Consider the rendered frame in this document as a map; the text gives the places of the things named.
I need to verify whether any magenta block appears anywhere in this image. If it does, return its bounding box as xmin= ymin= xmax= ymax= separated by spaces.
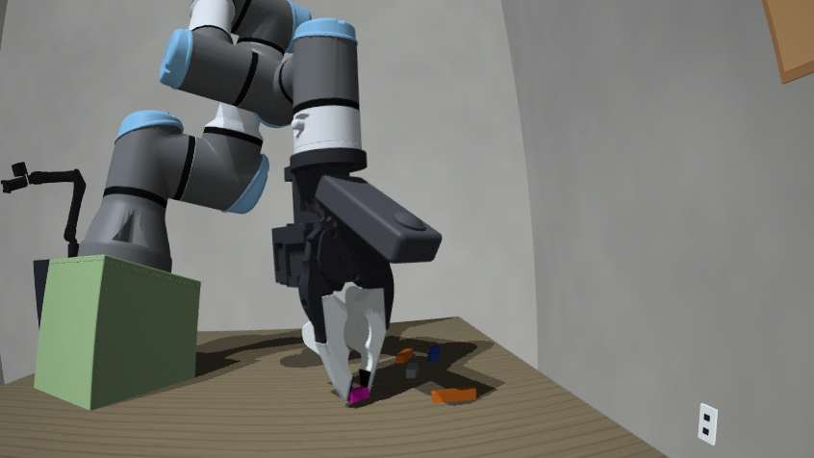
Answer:
xmin=348 ymin=386 xmax=369 ymax=403

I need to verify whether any orange rod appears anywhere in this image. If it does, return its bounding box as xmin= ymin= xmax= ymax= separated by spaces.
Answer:
xmin=432 ymin=387 xmax=476 ymax=403
xmin=395 ymin=348 xmax=413 ymax=364

